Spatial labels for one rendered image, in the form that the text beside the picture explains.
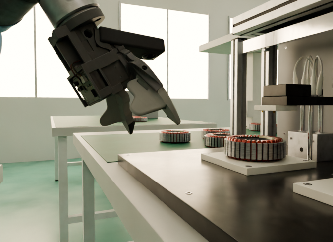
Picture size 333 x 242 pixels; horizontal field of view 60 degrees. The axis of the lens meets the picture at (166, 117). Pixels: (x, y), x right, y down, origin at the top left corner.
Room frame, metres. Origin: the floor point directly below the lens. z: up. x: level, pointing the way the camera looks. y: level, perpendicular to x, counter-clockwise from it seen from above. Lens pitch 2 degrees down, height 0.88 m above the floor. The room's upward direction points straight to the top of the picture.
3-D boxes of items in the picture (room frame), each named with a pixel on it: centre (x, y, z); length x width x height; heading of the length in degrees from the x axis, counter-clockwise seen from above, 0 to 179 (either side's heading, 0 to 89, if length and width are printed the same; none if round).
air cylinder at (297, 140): (0.60, -0.30, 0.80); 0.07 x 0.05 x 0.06; 22
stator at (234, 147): (0.55, -0.17, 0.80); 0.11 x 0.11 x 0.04
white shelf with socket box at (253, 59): (1.49, -0.41, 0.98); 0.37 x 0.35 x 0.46; 22
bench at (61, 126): (2.71, 0.50, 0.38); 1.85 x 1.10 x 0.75; 22
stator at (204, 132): (1.10, -0.19, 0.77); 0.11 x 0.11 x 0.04
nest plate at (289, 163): (0.55, -0.17, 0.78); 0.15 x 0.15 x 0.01; 22
